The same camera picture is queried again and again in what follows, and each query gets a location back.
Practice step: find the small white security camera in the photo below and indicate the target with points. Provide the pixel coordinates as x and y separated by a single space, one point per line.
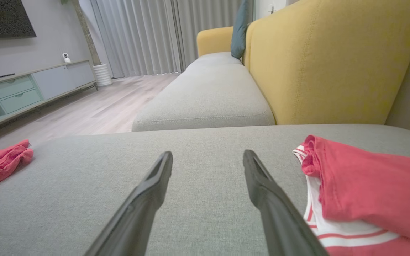
66 58

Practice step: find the red white printed jersey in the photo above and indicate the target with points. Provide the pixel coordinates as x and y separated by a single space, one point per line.
368 185

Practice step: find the grey sofa seat cushion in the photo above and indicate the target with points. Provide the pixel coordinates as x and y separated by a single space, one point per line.
205 142
205 96

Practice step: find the black remote control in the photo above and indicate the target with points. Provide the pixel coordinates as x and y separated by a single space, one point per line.
7 75

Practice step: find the teal throw pillow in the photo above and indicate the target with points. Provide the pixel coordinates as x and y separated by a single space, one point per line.
241 30

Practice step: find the small yellow sofa armrest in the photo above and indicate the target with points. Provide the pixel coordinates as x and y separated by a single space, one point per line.
214 41

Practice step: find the brown plant trunk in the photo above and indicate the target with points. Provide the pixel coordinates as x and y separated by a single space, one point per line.
85 32

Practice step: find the white ribbed plant pot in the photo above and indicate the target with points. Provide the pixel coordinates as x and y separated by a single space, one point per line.
102 75

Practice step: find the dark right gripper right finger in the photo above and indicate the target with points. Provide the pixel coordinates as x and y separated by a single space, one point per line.
279 224

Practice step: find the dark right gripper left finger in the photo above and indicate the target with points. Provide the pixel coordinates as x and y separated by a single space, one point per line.
137 220

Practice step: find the large yellow sofa backrest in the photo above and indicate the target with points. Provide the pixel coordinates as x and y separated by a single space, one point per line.
326 60

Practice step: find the black flat television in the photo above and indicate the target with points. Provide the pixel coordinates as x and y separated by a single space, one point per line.
2 16

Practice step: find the grey pleated curtain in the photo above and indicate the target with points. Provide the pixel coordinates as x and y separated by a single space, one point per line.
137 35
208 25

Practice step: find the pale green tv cabinet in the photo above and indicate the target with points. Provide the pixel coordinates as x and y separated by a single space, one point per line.
48 81

